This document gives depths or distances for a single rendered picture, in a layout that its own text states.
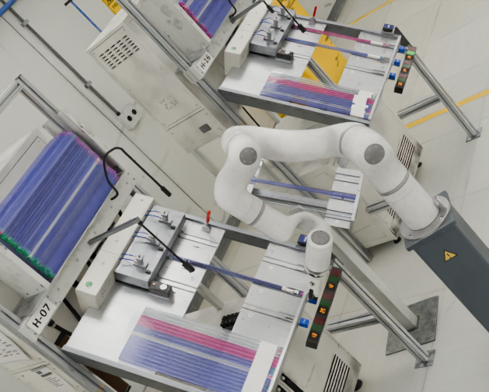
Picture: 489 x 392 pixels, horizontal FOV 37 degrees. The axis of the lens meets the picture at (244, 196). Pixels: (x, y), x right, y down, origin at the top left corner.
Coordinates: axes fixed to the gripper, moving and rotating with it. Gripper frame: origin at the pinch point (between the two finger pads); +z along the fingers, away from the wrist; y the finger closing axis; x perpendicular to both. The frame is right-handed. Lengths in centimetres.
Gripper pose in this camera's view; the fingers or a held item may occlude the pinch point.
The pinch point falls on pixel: (313, 294)
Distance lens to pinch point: 264.1
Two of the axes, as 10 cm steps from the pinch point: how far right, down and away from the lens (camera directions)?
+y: 3.4, -6.9, 6.4
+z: 0.0, 6.8, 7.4
